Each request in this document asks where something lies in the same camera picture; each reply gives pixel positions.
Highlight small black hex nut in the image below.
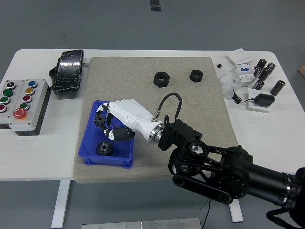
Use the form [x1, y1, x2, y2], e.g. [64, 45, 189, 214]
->
[189, 69, 204, 83]

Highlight small black spur gear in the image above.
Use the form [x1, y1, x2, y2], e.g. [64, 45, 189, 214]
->
[93, 113, 107, 128]

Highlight large black hex nut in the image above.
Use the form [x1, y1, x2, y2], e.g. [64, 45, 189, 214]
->
[153, 71, 171, 88]

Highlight black plastic-wrapped device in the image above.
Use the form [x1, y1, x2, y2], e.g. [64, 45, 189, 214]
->
[49, 49, 86, 95]

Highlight crumpled clear plastic bag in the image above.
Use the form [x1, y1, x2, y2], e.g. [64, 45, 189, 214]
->
[218, 71, 242, 100]

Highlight blue plastic box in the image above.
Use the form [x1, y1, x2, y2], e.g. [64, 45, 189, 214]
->
[78, 100, 135, 169]

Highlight black cable under table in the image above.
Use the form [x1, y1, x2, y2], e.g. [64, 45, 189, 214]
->
[202, 199, 212, 229]

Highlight white wall switch plate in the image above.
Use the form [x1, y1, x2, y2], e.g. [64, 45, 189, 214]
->
[226, 48, 254, 64]

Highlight grey-brown mat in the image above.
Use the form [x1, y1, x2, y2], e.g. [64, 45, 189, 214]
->
[72, 56, 239, 184]

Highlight large black bevel gear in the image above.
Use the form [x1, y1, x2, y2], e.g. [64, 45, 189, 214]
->
[95, 140, 114, 157]

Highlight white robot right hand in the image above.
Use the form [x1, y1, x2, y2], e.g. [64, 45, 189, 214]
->
[96, 99, 158, 143]

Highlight white table leg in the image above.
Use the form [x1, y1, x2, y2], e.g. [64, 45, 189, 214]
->
[228, 202, 244, 222]
[51, 180, 71, 229]

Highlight grey box with emergency stop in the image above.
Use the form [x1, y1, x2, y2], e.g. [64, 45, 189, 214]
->
[9, 78, 51, 136]

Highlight white circuit breaker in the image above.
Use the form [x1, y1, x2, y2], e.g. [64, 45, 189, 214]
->
[232, 61, 255, 88]

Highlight black power adapter with cord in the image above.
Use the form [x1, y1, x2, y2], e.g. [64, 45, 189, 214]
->
[231, 89, 275, 107]

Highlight grey box with selector switch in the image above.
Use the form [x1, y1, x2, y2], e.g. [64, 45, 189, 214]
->
[0, 80, 26, 131]

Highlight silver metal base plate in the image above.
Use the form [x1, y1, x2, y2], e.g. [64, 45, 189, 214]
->
[81, 218, 201, 229]

